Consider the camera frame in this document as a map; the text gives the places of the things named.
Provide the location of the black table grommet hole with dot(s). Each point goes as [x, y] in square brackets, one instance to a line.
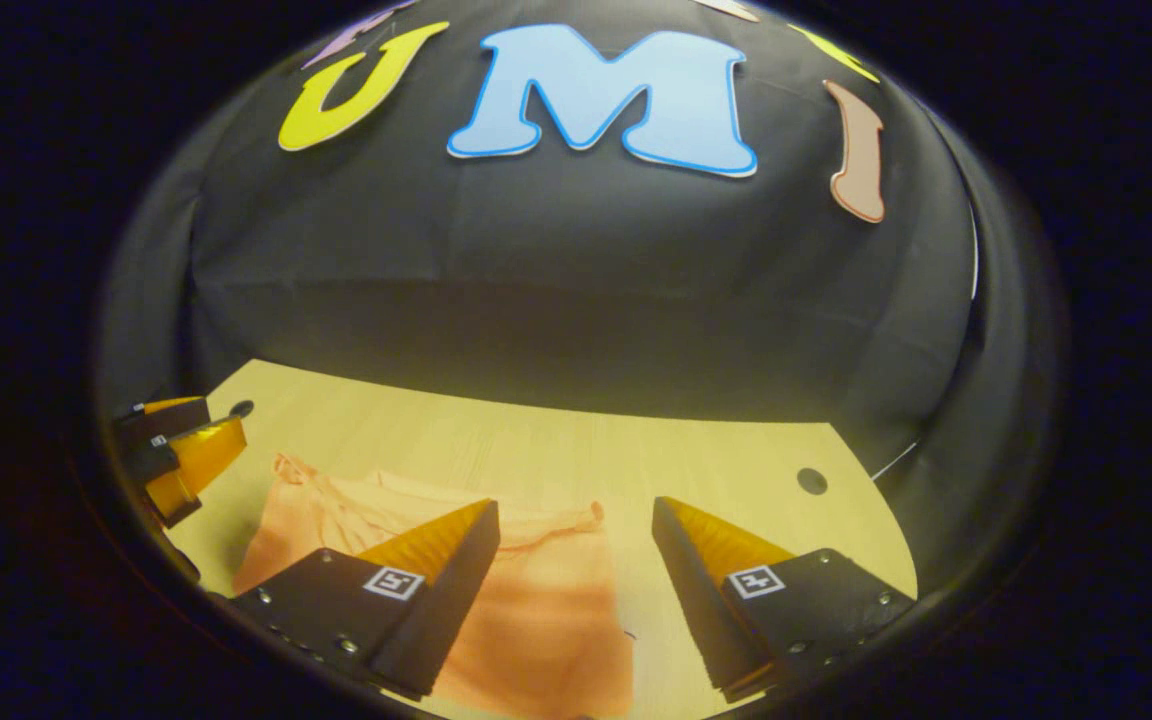
[241, 408]

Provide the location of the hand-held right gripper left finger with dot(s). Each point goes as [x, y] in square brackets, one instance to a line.
[451, 610]

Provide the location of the orange T-shirt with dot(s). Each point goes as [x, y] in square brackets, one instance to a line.
[546, 620]

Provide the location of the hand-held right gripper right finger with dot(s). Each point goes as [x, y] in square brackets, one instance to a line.
[691, 600]

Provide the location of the black backdrop cloth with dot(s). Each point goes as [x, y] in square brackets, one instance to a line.
[536, 290]

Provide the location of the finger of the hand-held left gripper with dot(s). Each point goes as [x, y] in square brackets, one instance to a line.
[161, 422]
[201, 460]

